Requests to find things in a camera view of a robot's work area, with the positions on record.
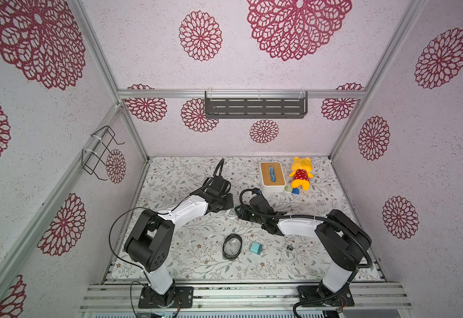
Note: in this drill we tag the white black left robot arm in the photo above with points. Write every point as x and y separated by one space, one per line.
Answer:
150 239

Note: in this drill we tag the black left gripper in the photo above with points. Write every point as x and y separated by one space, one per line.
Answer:
229 198

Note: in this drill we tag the black rimmed round lid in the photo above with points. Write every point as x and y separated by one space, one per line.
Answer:
232 247

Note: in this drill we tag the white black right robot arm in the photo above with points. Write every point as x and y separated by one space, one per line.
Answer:
344 241

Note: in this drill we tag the black wire wall rack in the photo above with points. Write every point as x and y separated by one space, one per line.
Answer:
105 160

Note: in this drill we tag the clear round container lid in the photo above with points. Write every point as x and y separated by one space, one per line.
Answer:
231 214

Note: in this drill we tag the yellow plush bear toy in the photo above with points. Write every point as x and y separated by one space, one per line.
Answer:
301 173

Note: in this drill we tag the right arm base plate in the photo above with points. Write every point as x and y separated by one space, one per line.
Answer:
321 296

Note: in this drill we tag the aluminium front rail frame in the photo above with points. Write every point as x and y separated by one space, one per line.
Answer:
128 297

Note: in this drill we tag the teal charger plug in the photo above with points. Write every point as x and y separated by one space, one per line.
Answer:
256 248

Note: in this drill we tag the grey wall shelf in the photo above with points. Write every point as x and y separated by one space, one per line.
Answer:
254 108

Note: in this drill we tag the white wooden-top tissue box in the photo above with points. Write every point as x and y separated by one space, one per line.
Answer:
271 177

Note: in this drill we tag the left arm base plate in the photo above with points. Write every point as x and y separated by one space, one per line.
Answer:
166 297

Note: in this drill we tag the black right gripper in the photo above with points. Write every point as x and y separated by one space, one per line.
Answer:
245 212

